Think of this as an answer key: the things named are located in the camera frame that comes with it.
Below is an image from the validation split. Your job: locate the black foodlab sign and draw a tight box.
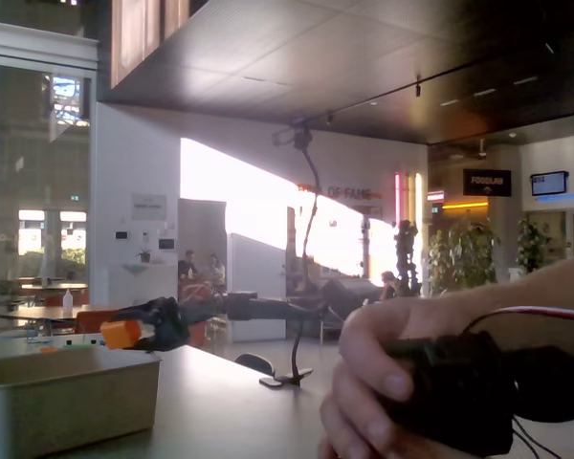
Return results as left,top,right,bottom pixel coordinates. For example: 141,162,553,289
462,168,512,197

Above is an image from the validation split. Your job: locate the wooden cafe table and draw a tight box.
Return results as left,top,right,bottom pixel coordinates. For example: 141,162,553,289
0,304,125,322
18,281,90,294

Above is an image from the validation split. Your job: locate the seated person light shirt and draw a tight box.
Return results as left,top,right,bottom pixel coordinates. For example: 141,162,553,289
205,252,227,284

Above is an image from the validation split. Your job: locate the seated person dark shirt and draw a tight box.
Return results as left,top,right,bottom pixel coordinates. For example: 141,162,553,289
177,250,198,281

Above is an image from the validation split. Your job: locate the black gooseneck camera holder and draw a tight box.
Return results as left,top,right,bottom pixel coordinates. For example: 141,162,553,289
259,124,320,389

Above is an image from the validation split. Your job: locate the wall mounted display screen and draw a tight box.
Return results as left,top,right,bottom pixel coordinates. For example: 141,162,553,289
529,170,569,197

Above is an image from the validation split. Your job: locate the long black cable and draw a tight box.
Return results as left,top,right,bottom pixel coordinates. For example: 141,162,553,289
512,414,563,459

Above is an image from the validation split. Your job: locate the orange chair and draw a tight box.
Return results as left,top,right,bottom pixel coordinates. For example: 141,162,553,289
75,309,121,335

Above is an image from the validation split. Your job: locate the thin black cable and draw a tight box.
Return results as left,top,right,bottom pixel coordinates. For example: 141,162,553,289
512,427,542,459

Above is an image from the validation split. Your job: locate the red chair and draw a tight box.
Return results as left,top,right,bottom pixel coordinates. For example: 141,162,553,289
188,320,209,349

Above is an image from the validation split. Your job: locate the white rectangular bin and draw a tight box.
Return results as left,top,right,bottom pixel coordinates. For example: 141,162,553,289
0,344,163,459

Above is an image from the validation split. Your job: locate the white partition cabinet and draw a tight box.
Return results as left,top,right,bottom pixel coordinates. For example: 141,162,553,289
227,232,288,343

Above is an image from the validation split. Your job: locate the black leader arm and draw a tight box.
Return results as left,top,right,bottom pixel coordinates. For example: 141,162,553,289
382,329,574,458

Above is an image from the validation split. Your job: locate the red white servo wire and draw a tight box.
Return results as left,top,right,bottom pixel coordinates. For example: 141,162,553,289
461,305,574,336

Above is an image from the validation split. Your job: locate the person's right forearm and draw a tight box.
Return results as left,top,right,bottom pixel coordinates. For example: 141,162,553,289
434,252,574,336

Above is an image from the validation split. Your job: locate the dark teal perforated chair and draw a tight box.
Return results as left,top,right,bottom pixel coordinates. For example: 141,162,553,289
233,353,276,377

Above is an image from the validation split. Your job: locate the tall leafy potted plant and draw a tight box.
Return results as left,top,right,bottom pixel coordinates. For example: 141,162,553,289
516,217,556,274

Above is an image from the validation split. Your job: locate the orange cube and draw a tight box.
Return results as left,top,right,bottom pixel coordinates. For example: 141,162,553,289
99,318,144,350

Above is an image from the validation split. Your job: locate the white wall poster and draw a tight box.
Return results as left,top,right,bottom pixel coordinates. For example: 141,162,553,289
131,193,167,222

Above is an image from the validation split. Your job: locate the dark twisted column sculpture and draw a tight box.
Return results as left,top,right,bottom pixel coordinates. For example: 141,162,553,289
392,219,420,297

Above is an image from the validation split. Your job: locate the large leafy indoor plant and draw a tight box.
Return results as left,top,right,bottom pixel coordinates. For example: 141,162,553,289
428,222,501,295

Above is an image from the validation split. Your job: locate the white neon tube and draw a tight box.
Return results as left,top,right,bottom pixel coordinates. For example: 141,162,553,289
413,171,425,230

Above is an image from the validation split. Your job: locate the person's right hand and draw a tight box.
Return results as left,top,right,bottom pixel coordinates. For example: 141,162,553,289
318,295,480,459

